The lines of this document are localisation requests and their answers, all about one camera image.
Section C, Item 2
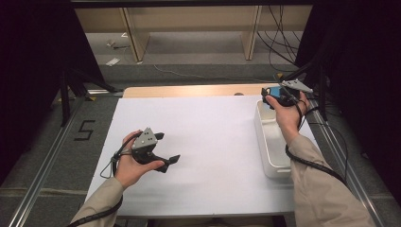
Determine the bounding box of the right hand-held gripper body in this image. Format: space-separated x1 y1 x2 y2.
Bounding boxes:
272 79 314 107

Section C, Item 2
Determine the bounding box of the left hand-held gripper cable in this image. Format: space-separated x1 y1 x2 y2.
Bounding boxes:
65 131 143 227

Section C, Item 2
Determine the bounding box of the person's right hand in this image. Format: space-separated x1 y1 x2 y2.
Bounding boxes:
265 91 311 145

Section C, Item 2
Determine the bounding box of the white board mat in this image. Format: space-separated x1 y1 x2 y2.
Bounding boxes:
84 94 320 218

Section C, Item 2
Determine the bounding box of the person's left hand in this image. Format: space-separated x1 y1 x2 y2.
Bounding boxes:
113 130 166 190

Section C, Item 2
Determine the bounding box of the light wooden desk frame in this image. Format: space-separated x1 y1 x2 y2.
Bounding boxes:
75 5 313 62

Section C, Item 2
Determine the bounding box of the white plastic bin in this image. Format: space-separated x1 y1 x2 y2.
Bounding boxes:
253 99 292 180

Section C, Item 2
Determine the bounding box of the hand-held gripper cable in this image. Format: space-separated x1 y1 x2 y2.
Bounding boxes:
285 94 348 187
65 131 143 227

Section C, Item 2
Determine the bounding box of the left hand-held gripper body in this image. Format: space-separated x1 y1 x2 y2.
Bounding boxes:
131 127 159 165

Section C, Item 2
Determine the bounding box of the aluminium floor rail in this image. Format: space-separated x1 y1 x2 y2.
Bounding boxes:
8 89 125 227
304 93 386 227

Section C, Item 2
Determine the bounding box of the dark curtain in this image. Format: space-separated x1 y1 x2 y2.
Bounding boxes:
294 0 401 206
0 0 106 187

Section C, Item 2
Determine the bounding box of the right hand-held gripper cable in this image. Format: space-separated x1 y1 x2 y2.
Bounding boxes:
285 94 348 187

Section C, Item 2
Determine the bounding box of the black floor cable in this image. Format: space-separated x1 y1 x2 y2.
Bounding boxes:
304 105 363 218

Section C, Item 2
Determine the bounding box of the black metal stand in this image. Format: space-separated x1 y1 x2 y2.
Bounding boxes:
280 60 329 122
58 67 118 127

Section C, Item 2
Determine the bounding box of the black cable bundle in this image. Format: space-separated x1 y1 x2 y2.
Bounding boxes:
256 4 304 74

